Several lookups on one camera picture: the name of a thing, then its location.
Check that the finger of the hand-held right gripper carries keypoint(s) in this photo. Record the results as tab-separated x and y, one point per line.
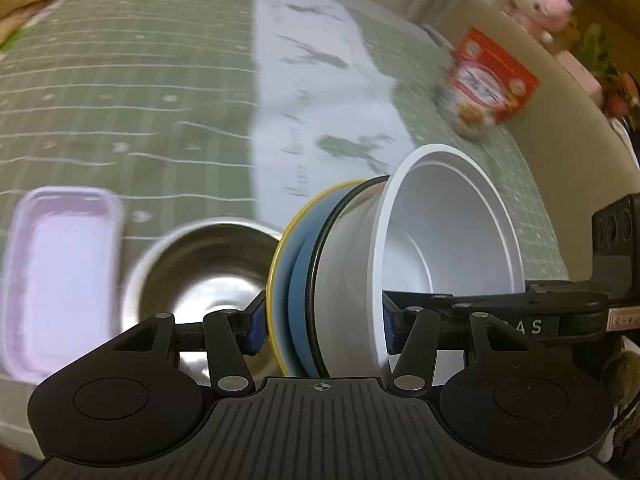
475	300

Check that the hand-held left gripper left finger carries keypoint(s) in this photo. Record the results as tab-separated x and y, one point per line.
256	329

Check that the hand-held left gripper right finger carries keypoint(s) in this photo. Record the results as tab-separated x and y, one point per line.
392	334

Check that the blue enamel bowl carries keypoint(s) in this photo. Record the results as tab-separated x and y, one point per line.
300	300

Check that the blue plate with yellow rim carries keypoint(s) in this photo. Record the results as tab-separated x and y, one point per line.
278	280

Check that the stainless steel bowl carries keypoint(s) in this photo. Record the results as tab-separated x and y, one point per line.
200	270

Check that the white plastic bowl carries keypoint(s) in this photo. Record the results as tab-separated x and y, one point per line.
450	220

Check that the beige sofa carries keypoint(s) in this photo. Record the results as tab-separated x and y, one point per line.
560	130

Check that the green and red decoration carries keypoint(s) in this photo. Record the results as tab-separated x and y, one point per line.
605	60

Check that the purple plastic container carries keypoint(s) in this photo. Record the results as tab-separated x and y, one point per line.
60	285

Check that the red and white cereal bag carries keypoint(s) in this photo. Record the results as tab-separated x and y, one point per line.
485	85

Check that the white deer print cloth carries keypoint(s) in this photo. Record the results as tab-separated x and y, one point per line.
300	110

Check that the pink plush toy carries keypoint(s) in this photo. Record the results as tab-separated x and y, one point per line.
537	2

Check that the green grid cutting mat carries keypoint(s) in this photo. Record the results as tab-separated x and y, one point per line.
125	85

